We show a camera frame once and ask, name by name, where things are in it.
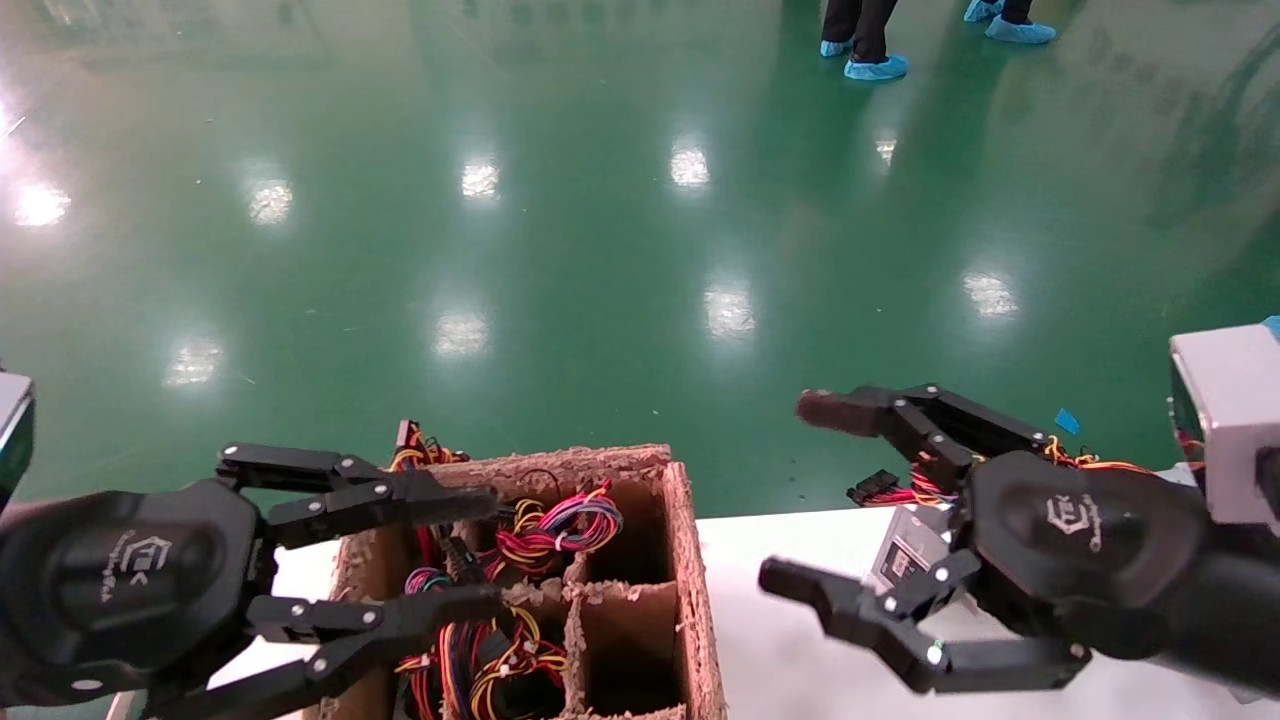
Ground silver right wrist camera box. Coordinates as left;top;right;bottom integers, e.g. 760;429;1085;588
1168;322;1280;526

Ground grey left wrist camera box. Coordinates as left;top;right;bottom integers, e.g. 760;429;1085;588
0;372;36;506

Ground power supply purple red wires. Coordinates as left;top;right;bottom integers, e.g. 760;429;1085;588
497;480;623;581

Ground grey power supply red wires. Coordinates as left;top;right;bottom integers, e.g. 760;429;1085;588
846;466;969;593

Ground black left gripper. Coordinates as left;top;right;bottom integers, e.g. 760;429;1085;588
0;443;506;720

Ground power supply yellow red wires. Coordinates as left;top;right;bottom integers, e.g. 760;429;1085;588
445;605;571;720

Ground brown cardboard divider box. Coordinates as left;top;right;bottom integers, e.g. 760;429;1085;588
305;445;728;720

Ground power supply blue purple wires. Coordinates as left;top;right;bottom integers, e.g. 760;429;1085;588
400;565;461;720

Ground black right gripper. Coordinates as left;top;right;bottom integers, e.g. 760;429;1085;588
758;383;1218;696

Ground grey power supply orange wires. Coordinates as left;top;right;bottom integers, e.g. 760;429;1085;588
1045;435;1201;477

